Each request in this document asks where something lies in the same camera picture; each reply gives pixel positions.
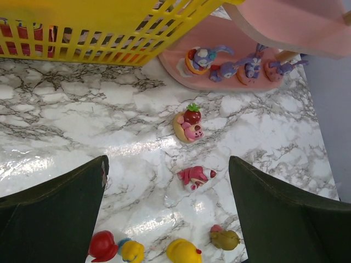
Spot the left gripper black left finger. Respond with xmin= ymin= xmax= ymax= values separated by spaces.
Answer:
xmin=1 ymin=155 xmax=109 ymax=262

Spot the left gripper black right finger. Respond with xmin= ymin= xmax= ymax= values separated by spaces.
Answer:
xmin=229 ymin=156 xmax=350 ymax=263

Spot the pink bear figure toy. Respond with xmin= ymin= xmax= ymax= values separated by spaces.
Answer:
xmin=177 ymin=166 xmax=217 ymax=192

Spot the strawberry pink bear donut toy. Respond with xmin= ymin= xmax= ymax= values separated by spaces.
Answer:
xmin=172 ymin=103 xmax=204 ymax=144

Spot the small purple bunny toy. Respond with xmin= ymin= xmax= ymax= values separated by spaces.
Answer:
xmin=209 ymin=61 xmax=241 ymax=82

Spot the purple orange bunny toy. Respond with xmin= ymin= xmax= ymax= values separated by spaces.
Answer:
xmin=177 ymin=45 xmax=234 ymax=77

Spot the purple bunny toy on shelf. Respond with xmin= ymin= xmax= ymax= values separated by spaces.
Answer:
xmin=263 ymin=60 xmax=309 ymax=82

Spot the pink three-tier shelf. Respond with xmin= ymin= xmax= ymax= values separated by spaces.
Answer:
xmin=159 ymin=1 xmax=350 ymax=92

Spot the red cherry toy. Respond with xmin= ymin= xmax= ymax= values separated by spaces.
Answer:
xmin=88 ymin=230 xmax=118 ymax=262

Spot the olive brown round toy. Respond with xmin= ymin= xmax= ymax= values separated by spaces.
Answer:
xmin=210 ymin=225 xmax=240 ymax=251

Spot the small yellow blue toy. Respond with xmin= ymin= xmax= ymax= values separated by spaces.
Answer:
xmin=117 ymin=238 xmax=145 ymax=263

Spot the yellow duck toy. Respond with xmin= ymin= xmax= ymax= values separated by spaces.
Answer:
xmin=166 ymin=238 xmax=202 ymax=263

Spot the yellow plastic shopping basket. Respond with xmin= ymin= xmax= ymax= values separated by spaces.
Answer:
xmin=0 ymin=0 xmax=246 ymax=67

